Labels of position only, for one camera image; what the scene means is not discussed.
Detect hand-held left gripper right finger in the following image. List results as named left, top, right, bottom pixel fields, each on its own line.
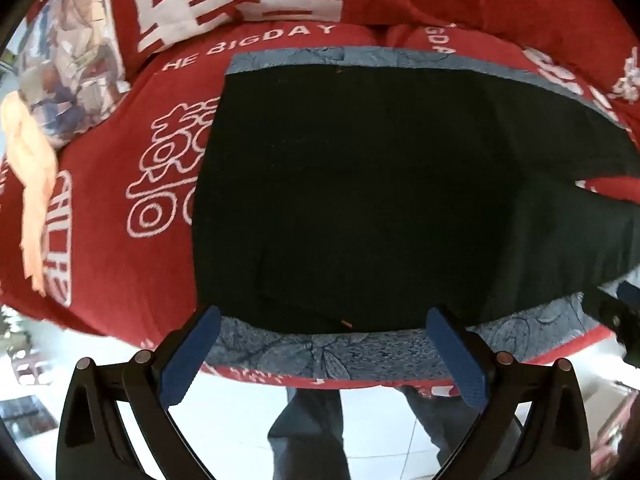
left=425, top=305, right=598, bottom=480

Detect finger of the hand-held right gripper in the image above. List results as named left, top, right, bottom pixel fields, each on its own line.
left=582, top=280, right=640, bottom=361

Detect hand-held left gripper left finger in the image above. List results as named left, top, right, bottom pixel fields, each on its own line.
left=56, top=305, right=223, bottom=480

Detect black and blue-grey floral pants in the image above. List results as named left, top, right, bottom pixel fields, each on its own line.
left=191, top=46, right=640, bottom=383

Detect red printed blanket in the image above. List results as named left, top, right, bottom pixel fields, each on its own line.
left=0, top=0, right=640, bottom=401

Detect person's left leg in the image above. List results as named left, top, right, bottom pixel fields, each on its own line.
left=267, top=386, right=352, bottom=480

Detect orange cloth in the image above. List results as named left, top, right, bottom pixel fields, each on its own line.
left=0, top=94, right=60, bottom=293

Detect pillow with printed figures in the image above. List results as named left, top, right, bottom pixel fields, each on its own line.
left=17, top=0, right=132, bottom=150

